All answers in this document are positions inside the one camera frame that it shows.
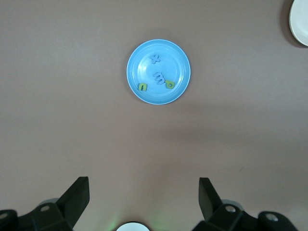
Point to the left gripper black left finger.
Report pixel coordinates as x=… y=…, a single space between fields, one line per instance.
x=60 y=216

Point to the blue plate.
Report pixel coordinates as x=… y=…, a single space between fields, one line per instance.
x=178 y=62

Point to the brown table cover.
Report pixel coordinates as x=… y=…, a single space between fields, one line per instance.
x=72 y=96

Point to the blue letter x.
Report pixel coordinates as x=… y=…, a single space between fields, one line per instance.
x=155 y=59

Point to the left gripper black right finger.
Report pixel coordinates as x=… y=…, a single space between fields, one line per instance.
x=223 y=219

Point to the green letter u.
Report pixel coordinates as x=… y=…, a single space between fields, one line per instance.
x=142 y=88

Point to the green letter p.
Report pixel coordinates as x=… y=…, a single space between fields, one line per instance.
x=168 y=85

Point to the blue letter m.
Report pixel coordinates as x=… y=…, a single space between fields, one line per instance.
x=159 y=78

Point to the beige plate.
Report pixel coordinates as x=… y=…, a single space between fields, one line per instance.
x=300 y=24

